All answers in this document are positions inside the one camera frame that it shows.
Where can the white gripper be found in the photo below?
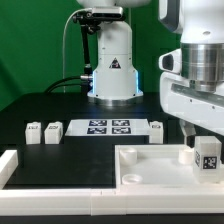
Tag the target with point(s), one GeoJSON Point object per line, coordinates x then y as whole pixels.
{"type": "Point", "coordinates": [203, 109]}

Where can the white square tabletop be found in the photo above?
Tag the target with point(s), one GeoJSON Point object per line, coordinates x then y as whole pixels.
{"type": "Point", "coordinates": [164, 165]}

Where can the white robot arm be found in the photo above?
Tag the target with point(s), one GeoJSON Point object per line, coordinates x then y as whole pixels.
{"type": "Point", "coordinates": [192, 76]}

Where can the white U-shaped fence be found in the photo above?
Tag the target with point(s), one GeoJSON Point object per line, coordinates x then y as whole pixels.
{"type": "Point", "coordinates": [120, 200]}

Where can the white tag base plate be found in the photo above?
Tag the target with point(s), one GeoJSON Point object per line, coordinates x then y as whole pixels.
{"type": "Point", "coordinates": [108, 127]}

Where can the black camera on mount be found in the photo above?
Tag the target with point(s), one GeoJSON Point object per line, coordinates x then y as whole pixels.
{"type": "Point", "coordinates": [90, 20]}

